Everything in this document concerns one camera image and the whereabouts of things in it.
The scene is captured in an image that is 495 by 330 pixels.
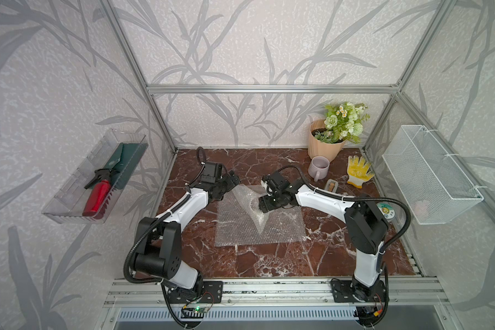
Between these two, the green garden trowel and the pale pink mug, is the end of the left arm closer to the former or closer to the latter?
the green garden trowel

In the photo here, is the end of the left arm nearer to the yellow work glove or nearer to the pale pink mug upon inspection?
the pale pink mug

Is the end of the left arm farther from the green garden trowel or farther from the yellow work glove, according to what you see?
the yellow work glove

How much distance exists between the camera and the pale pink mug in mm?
1037

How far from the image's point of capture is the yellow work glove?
3.52 ft

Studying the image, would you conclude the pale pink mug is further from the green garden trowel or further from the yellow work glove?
the green garden trowel

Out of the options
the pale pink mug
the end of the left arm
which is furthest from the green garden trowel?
the pale pink mug

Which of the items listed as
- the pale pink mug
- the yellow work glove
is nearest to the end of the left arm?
the pale pink mug

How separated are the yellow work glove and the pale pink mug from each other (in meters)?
0.14

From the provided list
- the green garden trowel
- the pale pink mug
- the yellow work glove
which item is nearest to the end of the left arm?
the green garden trowel
